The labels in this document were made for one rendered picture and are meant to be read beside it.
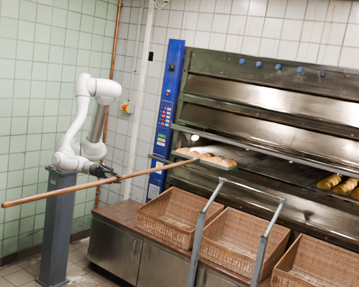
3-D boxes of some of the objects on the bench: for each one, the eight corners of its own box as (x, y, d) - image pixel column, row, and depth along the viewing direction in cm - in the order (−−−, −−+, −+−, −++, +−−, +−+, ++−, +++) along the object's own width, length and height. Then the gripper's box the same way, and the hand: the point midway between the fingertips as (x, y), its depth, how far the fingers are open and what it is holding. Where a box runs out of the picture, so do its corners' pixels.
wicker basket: (221, 236, 350) (227, 205, 344) (285, 262, 320) (292, 229, 315) (191, 253, 310) (197, 219, 304) (260, 284, 280) (268, 247, 275)
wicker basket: (168, 213, 382) (172, 185, 376) (220, 235, 351) (225, 205, 345) (133, 225, 343) (137, 194, 337) (187, 251, 311) (193, 217, 306)
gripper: (98, 157, 272) (126, 167, 259) (96, 180, 275) (122, 191, 263) (90, 158, 265) (118, 168, 253) (88, 181, 269) (114, 193, 256)
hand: (116, 178), depth 260 cm, fingers closed on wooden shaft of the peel, 3 cm apart
